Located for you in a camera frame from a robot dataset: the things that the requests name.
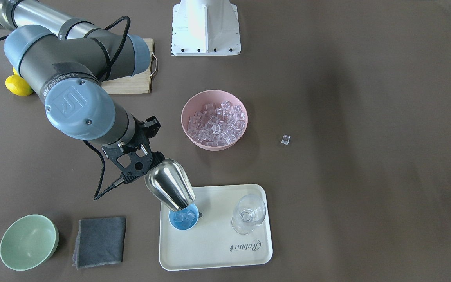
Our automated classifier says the pink bowl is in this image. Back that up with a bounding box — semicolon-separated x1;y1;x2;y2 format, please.
181;90;248;151

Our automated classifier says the cream serving tray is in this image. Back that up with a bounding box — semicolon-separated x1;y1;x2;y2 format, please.
159;184;273;271

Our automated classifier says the green bowl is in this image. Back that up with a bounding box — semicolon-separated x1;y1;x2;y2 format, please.
0;214;59;271

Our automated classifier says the yellow lemon lower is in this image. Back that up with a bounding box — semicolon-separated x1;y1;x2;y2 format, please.
5;74;34;96

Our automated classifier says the stray ice cube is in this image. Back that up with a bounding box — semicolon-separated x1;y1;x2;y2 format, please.
280;134;291;146

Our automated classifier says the clear wine glass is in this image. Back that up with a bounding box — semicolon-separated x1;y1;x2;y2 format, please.
231;194;268;235

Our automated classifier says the grey folded cloth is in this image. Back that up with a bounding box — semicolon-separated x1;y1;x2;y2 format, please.
72;217;127;269

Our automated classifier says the steel ice scoop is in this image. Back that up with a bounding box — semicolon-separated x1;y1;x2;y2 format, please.
145;158;196;212

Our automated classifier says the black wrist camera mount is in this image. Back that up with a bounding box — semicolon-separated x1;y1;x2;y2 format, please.
101;143;165;186

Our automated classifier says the clear ice cubes pile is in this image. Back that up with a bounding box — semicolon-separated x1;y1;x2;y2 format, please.
186;100;247;148

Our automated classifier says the light blue cup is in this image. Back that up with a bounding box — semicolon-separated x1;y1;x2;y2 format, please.
168;203;199;230

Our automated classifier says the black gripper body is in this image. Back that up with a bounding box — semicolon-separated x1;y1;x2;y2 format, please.
122;116;161;155

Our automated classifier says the bamboo cutting board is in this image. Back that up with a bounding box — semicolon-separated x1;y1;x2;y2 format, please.
102;38;158;95

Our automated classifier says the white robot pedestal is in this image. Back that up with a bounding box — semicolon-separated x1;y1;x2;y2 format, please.
171;0;242;56

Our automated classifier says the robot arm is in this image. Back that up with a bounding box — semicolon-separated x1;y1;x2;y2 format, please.
0;0;159;155

